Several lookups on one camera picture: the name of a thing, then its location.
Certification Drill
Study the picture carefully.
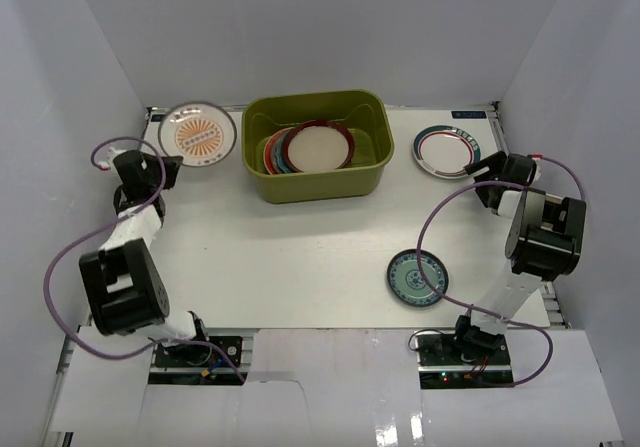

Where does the small blue patterned plate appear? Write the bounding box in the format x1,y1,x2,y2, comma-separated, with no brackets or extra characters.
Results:
386,249,449,308

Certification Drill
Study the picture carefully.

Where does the green plastic bin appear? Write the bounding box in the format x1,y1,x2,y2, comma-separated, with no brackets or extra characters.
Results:
241,89,394,204

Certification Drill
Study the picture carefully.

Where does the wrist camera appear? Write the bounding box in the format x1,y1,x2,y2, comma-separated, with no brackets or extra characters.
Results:
529,154,542,182
97,147,124,171

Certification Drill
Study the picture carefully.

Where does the right blue table label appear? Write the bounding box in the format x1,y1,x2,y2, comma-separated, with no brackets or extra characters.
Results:
451,110,487,119

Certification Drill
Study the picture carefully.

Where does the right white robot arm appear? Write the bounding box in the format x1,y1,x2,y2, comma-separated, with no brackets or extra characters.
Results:
451,151,587,366

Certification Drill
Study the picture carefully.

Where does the dark red rimmed plate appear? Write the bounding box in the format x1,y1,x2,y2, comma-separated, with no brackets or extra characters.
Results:
285,120,355,173

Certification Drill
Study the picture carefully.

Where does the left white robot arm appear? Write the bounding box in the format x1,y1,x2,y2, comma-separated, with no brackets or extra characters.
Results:
79,148,212,366

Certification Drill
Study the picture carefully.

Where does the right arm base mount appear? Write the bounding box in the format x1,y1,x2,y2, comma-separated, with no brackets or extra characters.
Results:
407,329,514,391

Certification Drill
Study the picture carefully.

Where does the grey deer plate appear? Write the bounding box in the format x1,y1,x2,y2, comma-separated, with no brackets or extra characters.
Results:
271,130,289,174

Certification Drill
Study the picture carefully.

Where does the teal scalloped plate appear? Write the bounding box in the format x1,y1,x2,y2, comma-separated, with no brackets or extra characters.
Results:
281,127,300,174

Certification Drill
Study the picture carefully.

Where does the white plate striped rim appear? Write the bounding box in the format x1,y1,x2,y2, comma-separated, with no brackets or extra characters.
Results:
412,125,482,180

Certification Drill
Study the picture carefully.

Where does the red and teal plate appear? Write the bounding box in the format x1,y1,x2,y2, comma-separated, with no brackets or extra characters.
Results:
263,135,279,175

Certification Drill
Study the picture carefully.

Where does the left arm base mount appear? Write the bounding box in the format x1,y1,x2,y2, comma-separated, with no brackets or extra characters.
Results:
148,335,251,386

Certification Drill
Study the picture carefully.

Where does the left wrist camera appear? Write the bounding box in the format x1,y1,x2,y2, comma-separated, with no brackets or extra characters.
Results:
97,147,124,171

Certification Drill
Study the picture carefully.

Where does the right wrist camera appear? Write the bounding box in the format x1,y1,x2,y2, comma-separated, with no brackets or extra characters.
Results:
529,154,542,182

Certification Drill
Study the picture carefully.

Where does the orange sunburst plate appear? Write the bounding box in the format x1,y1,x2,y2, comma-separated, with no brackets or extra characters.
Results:
157,101,238,168

